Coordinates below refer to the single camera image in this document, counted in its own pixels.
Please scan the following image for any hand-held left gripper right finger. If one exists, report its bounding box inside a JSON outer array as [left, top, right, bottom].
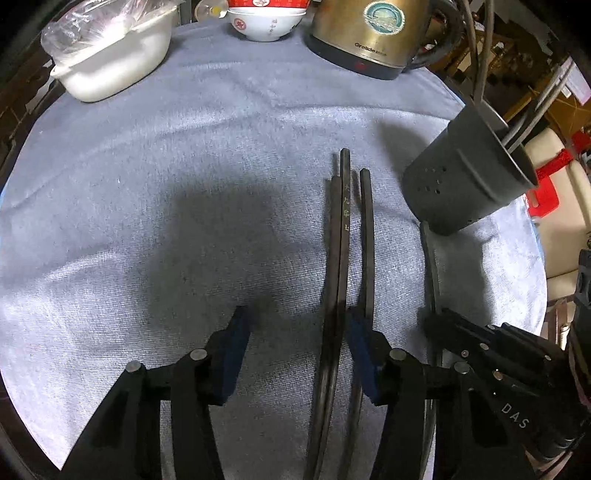
[[346, 307, 525, 480]]

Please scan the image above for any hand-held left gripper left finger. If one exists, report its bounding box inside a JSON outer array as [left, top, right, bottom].
[[60, 305, 252, 480]]

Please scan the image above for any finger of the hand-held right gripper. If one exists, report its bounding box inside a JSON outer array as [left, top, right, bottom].
[[418, 315, 546, 394], [442, 308, 574, 376]]

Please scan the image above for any engraved dark metal chopstick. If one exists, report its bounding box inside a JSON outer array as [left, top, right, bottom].
[[316, 148, 350, 480]]

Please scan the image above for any grey perforated chopstick holder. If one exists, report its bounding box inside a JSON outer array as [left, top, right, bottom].
[[403, 102, 540, 237]]

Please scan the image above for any beige chair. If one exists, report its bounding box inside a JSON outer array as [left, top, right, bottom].
[[523, 126, 591, 302]]

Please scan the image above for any red plastic stool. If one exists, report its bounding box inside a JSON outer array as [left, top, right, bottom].
[[525, 176, 563, 219]]

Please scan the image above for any grey table cloth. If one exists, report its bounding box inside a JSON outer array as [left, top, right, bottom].
[[0, 19, 549, 480]]

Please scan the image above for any white plastic basin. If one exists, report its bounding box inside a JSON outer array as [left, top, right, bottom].
[[50, 4, 179, 103]]

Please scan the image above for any gold electric kettle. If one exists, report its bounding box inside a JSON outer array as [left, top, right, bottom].
[[306, 0, 465, 82]]

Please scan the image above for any white bowl with red mark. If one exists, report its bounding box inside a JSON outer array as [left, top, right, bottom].
[[229, 6, 306, 44]]

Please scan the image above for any red and white bowl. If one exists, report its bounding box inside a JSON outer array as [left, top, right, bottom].
[[228, 0, 311, 13]]

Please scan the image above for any clear plastic bag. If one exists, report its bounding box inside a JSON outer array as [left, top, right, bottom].
[[40, 0, 179, 66]]

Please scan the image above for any red strap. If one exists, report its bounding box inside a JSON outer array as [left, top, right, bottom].
[[534, 148, 576, 179]]

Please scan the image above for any wall calendar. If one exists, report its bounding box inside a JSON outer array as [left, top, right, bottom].
[[561, 59, 591, 103]]

